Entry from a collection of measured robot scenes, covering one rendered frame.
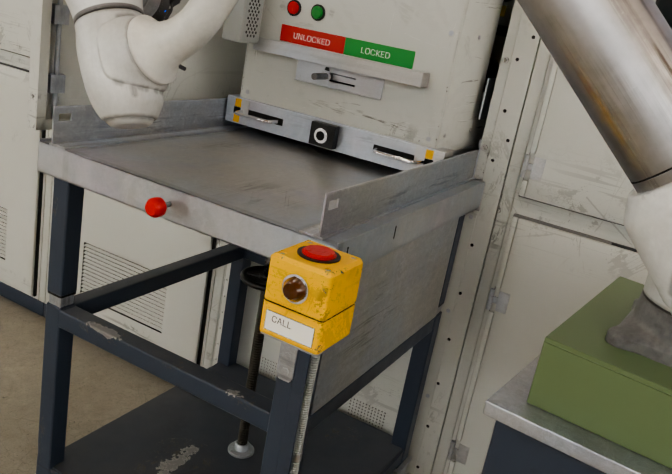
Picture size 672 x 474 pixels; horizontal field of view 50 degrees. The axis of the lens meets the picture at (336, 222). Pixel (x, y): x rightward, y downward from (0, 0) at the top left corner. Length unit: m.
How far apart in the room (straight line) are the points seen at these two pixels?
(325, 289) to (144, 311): 1.52
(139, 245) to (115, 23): 1.20
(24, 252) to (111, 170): 1.36
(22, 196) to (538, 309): 1.67
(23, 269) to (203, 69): 1.12
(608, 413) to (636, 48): 0.42
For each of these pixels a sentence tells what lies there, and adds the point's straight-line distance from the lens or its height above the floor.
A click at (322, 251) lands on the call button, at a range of 0.81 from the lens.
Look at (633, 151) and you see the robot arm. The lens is 0.72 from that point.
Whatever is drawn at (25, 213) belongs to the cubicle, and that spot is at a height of 0.34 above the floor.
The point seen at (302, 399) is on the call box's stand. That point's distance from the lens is 0.87.
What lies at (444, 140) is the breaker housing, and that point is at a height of 0.94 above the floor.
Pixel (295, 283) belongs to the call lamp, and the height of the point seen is 0.88.
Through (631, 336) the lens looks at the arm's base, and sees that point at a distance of 0.94.
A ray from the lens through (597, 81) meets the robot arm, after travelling 0.71.
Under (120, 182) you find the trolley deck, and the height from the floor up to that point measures 0.82.
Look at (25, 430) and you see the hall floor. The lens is 2.08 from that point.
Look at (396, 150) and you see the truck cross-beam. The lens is 1.49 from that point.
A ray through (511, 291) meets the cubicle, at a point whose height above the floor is 0.63.
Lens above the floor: 1.18
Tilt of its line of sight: 17 degrees down
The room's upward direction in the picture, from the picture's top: 10 degrees clockwise
